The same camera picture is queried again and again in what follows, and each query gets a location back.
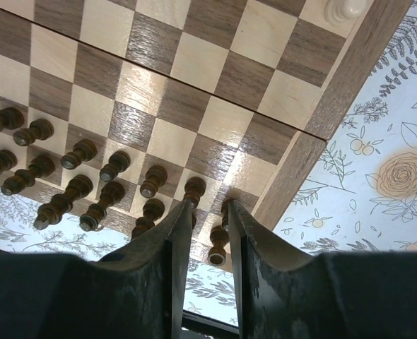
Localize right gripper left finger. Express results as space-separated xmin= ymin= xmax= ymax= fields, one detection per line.
xmin=0 ymin=200 xmax=192 ymax=338

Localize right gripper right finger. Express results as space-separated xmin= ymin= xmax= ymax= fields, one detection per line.
xmin=228 ymin=200 xmax=417 ymax=338

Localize wooden chess board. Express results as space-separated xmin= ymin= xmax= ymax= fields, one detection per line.
xmin=0 ymin=1 xmax=411 ymax=261

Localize dark rook chess piece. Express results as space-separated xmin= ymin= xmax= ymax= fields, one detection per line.
xmin=208 ymin=225 xmax=229 ymax=266

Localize dark pawn chess piece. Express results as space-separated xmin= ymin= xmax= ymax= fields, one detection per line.
xmin=0 ymin=107 xmax=25 ymax=132

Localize light pawn chess piece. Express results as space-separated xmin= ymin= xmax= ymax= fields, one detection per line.
xmin=324 ymin=0 xmax=368 ymax=25

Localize floral table mat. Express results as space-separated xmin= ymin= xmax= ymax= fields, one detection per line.
xmin=0 ymin=1 xmax=417 ymax=324

